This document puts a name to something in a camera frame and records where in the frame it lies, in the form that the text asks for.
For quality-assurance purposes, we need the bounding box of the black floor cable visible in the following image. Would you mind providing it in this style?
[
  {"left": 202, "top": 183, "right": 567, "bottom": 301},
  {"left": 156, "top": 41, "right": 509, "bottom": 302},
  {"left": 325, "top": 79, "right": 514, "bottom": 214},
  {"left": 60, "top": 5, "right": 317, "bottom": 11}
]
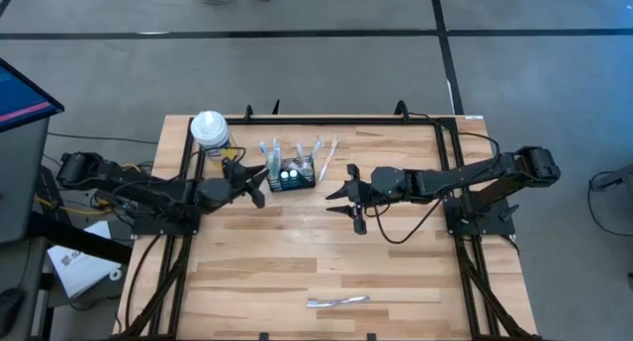
[{"left": 587, "top": 170, "right": 633, "bottom": 238}]

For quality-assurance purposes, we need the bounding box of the yellow Lysol wipes canister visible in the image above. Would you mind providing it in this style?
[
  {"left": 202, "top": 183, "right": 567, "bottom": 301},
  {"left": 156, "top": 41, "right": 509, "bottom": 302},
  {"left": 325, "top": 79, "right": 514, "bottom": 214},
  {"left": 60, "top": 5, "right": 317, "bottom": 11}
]
[{"left": 190, "top": 110, "right": 241, "bottom": 172}]

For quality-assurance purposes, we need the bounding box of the black computer mouse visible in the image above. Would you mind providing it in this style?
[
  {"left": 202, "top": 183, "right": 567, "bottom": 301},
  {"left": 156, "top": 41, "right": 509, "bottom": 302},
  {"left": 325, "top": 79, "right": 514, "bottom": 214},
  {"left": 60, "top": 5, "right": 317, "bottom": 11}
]
[{"left": 0, "top": 287, "right": 26, "bottom": 327}]

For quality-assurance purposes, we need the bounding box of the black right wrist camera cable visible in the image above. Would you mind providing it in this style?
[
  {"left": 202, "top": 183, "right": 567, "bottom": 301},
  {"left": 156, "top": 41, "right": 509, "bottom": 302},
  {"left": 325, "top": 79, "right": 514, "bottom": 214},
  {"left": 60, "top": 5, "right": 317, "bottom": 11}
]
[{"left": 363, "top": 197, "right": 444, "bottom": 246}]

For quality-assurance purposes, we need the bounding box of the white printed booklet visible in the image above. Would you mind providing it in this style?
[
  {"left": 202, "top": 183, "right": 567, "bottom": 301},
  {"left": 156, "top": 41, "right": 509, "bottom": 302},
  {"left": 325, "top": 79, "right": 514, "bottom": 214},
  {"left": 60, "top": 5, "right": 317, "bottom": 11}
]
[{"left": 46, "top": 219, "right": 123, "bottom": 299}]

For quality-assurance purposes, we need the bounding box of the black left wrist camera cable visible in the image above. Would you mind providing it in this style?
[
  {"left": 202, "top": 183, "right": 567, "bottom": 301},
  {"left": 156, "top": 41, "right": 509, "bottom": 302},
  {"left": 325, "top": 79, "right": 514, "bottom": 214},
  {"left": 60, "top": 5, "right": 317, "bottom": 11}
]
[{"left": 190, "top": 145, "right": 247, "bottom": 172}]

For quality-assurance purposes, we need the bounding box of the orange white wrapped toothbrush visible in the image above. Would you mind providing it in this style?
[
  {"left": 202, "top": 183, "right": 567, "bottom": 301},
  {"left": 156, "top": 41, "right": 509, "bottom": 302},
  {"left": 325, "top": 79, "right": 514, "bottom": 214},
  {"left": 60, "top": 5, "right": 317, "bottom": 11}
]
[{"left": 317, "top": 134, "right": 341, "bottom": 183}]

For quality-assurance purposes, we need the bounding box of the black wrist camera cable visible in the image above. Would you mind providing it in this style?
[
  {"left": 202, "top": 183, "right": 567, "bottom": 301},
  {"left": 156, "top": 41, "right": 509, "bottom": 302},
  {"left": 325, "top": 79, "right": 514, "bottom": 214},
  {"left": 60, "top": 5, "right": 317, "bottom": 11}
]
[
  {"left": 363, "top": 197, "right": 444, "bottom": 246},
  {"left": 190, "top": 145, "right": 247, "bottom": 172}
]

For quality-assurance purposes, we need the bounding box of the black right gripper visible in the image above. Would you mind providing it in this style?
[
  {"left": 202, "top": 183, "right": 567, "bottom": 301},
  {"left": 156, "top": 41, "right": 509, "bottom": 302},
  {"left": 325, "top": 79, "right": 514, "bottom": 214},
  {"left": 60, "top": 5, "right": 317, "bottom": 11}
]
[{"left": 324, "top": 163, "right": 409, "bottom": 236}]

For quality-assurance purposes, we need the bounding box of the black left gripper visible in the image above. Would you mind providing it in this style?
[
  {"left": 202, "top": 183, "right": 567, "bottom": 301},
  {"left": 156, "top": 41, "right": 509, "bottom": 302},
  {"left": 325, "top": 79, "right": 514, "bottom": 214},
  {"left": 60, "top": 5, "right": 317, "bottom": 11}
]
[{"left": 202, "top": 158, "right": 268, "bottom": 213}]

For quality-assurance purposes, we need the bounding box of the purple white wrapped toothbrush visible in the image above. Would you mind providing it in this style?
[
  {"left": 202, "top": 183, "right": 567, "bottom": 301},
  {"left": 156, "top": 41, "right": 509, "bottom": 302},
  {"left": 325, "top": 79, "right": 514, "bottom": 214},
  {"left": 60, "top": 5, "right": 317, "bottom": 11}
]
[{"left": 305, "top": 294, "right": 372, "bottom": 309}]

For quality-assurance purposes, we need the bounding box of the yellow cable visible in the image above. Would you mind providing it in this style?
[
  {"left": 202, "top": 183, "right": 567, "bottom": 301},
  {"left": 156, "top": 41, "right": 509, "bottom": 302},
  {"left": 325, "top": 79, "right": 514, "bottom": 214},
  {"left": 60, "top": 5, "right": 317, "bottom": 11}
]
[{"left": 34, "top": 195, "right": 123, "bottom": 218}]

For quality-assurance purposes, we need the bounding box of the black desk beam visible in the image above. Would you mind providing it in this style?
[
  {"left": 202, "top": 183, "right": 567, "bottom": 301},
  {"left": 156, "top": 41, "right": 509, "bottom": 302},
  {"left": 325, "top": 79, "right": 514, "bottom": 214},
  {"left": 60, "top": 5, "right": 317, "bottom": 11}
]
[{"left": 27, "top": 212, "right": 135, "bottom": 266}]

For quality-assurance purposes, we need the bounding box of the blue screen monitor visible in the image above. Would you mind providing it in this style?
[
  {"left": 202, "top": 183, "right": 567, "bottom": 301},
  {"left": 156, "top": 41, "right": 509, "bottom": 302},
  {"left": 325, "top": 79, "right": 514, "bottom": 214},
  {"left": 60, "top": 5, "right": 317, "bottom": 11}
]
[{"left": 0, "top": 57, "right": 65, "bottom": 133}]

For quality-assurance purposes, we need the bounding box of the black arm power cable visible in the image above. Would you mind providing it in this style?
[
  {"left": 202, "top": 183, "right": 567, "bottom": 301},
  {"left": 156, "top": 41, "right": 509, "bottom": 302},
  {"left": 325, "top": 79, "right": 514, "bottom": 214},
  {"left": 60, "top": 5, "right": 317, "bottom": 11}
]
[{"left": 407, "top": 111, "right": 500, "bottom": 157}]

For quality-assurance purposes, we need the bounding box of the black wire caddy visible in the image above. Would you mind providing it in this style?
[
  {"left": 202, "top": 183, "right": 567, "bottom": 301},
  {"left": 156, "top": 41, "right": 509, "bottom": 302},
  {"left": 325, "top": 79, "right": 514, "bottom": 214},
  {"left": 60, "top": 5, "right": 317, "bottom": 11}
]
[{"left": 265, "top": 155, "right": 317, "bottom": 193}]

